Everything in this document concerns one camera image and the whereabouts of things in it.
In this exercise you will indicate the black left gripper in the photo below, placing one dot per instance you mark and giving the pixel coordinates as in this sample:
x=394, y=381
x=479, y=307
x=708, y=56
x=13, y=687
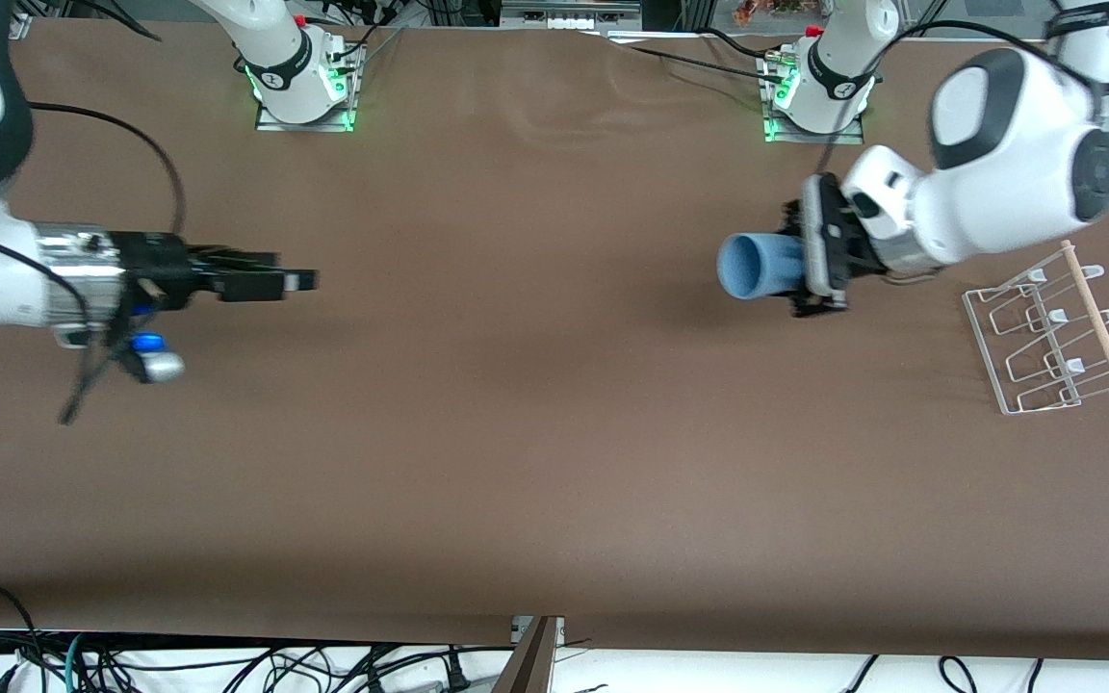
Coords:
x=791, y=223

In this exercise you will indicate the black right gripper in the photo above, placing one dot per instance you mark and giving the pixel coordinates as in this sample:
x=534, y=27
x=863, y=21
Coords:
x=156, y=258

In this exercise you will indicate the blue plastic cup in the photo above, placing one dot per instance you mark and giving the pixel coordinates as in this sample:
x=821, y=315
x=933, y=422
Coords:
x=757, y=267

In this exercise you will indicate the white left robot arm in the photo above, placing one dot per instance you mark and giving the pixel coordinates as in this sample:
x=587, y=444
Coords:
x=1007, y=164

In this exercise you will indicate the brown table cover sheet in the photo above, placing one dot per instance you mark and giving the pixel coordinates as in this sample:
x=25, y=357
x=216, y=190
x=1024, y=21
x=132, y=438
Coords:
x=554, y=433

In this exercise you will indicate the white power strip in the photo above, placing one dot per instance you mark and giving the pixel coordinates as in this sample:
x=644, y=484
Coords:
x=569, y=13

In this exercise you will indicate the black power plug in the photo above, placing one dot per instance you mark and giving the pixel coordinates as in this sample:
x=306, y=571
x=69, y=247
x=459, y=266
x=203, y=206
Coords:
x=456, y=674

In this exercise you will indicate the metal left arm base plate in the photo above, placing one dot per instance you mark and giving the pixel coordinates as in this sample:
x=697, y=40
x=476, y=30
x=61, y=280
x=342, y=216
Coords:
x=848, y=138

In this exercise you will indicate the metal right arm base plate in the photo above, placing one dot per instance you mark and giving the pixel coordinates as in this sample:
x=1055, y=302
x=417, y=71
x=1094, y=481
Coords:
x=270, y=122

